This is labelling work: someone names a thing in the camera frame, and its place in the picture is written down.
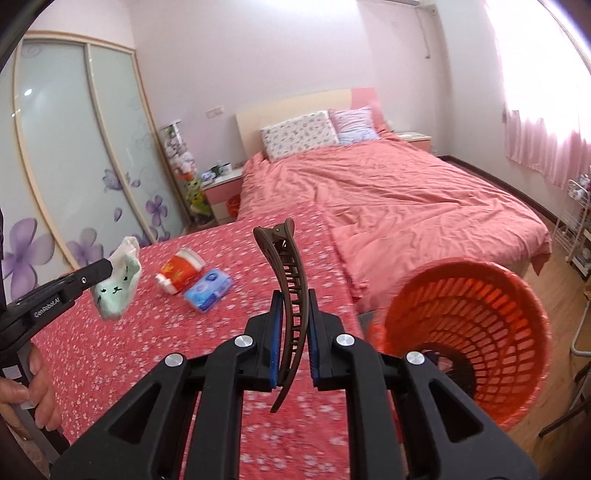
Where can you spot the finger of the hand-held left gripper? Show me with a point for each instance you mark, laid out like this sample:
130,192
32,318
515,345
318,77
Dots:
87,277

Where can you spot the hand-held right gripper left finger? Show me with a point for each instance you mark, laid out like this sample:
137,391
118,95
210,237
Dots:
275,337

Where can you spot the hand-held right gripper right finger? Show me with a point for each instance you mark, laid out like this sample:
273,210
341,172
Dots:
314,337

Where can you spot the light green sock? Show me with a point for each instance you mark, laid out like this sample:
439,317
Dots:
115,290

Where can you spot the brown hair clip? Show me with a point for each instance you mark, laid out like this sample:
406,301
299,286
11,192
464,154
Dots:
291,286

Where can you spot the orange plastic basket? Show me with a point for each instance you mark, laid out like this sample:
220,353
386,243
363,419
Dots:
508,323

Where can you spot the person's left hand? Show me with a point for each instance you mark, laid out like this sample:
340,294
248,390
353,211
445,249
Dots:
44,392

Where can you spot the blue tissue packet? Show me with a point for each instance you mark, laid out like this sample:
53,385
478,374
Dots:
207,288

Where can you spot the red paper cup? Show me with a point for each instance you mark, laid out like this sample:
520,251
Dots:
180,270

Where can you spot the small red bin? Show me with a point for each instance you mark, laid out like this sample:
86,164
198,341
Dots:
233,207

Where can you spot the flower print sliding wardrobe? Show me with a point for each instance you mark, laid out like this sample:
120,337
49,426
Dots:
60,138

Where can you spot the pink white nightstand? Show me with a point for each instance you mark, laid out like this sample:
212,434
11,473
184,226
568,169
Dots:
415,137
221,196

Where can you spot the stack of plush toys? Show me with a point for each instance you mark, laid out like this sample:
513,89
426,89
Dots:
182,157

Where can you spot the pink duvet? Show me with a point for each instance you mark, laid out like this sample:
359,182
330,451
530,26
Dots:
392,194

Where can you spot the white floral pillow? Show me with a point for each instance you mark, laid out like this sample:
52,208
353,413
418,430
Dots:
300,134

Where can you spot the pink striped pillow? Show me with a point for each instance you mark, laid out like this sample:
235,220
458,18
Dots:
355,127

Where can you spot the beige bed headboard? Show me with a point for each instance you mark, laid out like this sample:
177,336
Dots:
286,108

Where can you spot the pink curtain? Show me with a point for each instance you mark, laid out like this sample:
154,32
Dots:
540,138

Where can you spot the white wall socket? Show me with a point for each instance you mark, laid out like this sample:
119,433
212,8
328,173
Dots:
215,111

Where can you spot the metal furniture frame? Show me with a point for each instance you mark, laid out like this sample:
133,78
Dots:
581,349

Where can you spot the white wall pipe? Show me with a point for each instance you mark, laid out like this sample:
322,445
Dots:
428,32

